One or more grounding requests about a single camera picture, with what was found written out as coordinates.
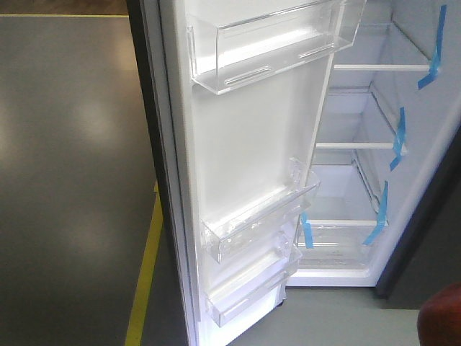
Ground lower glass fridge shelf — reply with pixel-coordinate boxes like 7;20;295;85
307;160;380;228

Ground blue tape strip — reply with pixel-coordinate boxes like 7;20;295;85
300;211;314;249
417;4;447;90
362;180;389;246
390;107;406;171

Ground blue tape strip lower left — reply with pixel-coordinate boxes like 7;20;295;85
300;211;314;249

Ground upper glass fridge shelf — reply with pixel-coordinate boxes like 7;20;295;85
334;23;431;72

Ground clear crisper drawer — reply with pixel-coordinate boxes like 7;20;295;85
295;226;375;270

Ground clear upper door bin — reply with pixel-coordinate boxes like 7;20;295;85
187;1;365;95

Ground middle glass fridge shelf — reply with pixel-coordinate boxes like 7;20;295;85
315;89;398;156

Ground glass fridge shelf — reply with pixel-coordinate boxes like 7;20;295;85
307;160;380;228
334;23;431;72
315;89;398;156

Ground blue tape strip upper right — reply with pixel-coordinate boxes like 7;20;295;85
417;4;447;90

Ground clear middle door bin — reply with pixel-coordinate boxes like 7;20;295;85
201;157;320;263

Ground clear lower door bin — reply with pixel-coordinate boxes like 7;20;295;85
206;235;302;327

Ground clear door bin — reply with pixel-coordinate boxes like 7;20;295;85
187;1;365;95
206;235;302;327
201;157;320;263

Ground blue tape strip lower right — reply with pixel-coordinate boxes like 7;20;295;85
362;180;389;246

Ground blue tape strip middle right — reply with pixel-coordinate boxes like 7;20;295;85
390;107;406;171

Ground open fridge door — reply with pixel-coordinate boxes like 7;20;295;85
125;0;346;346

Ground red yellow apple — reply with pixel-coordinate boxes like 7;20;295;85
417;282;460;345

